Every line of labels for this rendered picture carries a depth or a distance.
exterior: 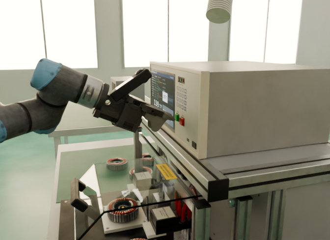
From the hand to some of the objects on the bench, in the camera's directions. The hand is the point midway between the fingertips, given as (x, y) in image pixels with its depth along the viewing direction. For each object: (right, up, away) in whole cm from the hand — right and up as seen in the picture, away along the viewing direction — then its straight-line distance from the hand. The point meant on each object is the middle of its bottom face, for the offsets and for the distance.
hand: (171, 115), depth 78 cm
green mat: (-11, -26, +81) cm, 86 cm away
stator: (-17, -36, +25) cm, 47 cm away
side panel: (+35, -46, -3) cm, 58 cm away
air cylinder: (+4, -41, +7) cm, 42 cm away
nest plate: (-17, -37, +26) cm, 48 cm away
